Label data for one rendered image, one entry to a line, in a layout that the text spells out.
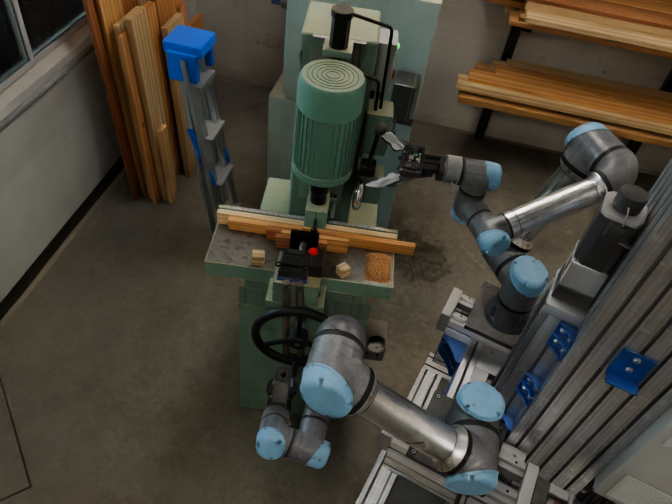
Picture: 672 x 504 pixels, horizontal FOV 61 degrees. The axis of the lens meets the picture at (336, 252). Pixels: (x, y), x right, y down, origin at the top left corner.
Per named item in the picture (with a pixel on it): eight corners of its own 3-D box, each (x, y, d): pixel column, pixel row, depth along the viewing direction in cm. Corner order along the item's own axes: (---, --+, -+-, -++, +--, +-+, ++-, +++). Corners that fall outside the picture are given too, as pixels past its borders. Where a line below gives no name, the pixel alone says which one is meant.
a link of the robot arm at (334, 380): (510, 436, 139) (333, 321, 123) (509, 497, 128) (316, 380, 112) (474, 449, 147) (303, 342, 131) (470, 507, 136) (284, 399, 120)
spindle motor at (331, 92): (288, 184, 164) (294, 87, 142) (296, 147, 177) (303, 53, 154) (349, 193, 165) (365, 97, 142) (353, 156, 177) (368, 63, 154)
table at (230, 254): (196, 296, 178) (195, 283, 173) (219, 228, 199) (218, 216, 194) (390, 323, 179) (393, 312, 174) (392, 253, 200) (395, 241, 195)
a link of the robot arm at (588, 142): (489, 280, 181) (615, 143, 150) (468, 247, 191) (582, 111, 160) (515, 284, 188) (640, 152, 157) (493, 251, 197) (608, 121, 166)
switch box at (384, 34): (369, 90, 181) (377, 42, 169) (371, 74, 187) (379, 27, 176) (388, 93, 181) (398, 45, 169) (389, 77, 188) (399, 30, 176)
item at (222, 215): (217, 223, 192) (216, 212, 188) (218, 219, 193) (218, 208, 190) (394, 248, 193) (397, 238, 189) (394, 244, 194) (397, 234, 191)
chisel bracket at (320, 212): (303, 230, 182) (305, 210, 176) (308, 201, 192) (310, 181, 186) (326, 233, 182) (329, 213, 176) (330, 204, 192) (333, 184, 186)
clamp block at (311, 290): (270, 300, 176) (271, 281, 169) (277, 268, 185) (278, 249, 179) (318, 307, 176) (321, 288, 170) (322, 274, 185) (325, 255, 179)
